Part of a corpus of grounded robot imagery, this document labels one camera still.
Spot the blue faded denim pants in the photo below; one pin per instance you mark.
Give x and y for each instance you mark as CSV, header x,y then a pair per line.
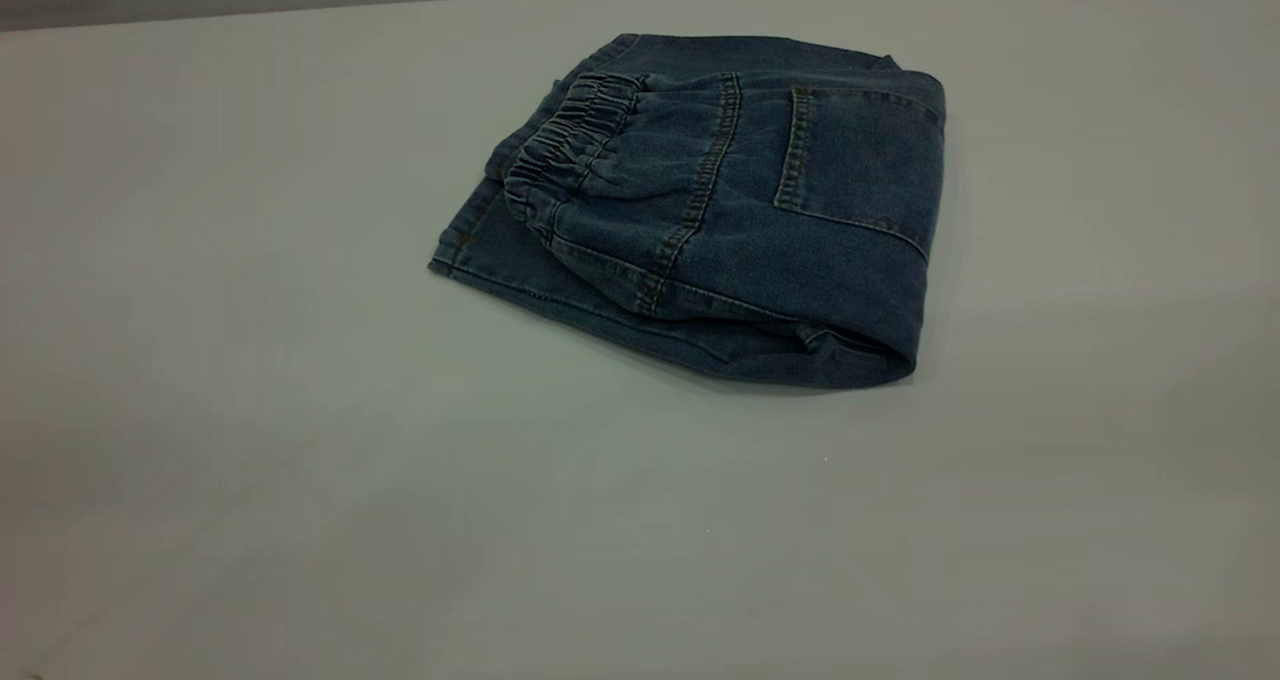
x,y
740,220

